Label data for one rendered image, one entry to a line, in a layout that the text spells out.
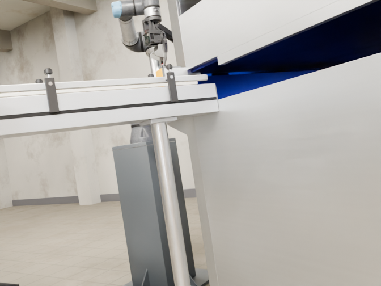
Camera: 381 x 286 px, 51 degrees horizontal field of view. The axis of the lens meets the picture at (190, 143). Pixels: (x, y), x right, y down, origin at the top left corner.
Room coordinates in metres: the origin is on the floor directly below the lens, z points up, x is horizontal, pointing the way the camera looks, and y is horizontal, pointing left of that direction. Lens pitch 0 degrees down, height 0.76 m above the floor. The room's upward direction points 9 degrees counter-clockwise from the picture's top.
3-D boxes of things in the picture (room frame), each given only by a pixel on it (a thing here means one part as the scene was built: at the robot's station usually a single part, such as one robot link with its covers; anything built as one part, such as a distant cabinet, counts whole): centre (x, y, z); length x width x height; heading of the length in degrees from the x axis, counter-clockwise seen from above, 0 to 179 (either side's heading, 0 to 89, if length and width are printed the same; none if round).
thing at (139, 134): (2.17, 0.25, 0.84); 0.15 x 0.15 x 0.10
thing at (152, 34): (1.80, 0.09, 1.27); 0.09 x 0.08 x 0.12; 121
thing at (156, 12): (1.81, 0.08, 1.35); 0.08 x 0.08 x 0.05
